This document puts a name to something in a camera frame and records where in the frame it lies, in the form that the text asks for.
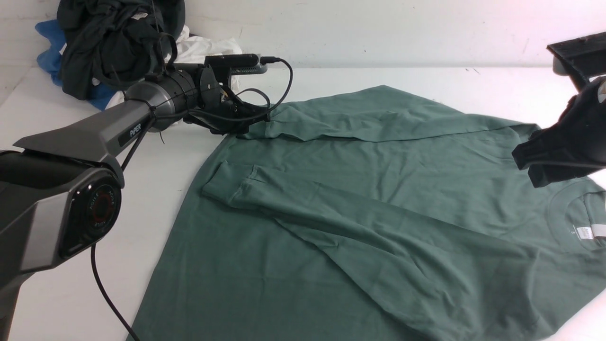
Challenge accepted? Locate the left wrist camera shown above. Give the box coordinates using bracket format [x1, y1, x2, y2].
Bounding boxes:
[204, 54, 267, 76]

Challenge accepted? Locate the dark green crumpled garment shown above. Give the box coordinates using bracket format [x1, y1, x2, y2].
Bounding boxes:
[57, 0, 186, 100]

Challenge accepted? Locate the green long-sleeve top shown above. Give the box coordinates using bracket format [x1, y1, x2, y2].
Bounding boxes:
[134, 86, 605, 341]

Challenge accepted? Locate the white crumpled garment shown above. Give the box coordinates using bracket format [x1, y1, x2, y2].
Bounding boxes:
[105, 26, 243, 110]

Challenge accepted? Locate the blue crumpled garment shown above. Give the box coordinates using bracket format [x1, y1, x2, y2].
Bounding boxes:
[35, 19, 124, 110]

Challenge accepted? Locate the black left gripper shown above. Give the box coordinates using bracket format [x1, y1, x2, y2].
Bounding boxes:
[184, 64, 270, 135]

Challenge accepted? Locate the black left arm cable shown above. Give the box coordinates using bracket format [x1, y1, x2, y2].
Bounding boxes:
[90, 56, 294, 341]

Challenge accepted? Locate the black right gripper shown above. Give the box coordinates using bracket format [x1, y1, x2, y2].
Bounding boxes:
[512, 76, 606, 188]

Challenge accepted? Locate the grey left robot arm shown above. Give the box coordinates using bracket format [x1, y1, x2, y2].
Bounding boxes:
[0, 64, 271, 341]

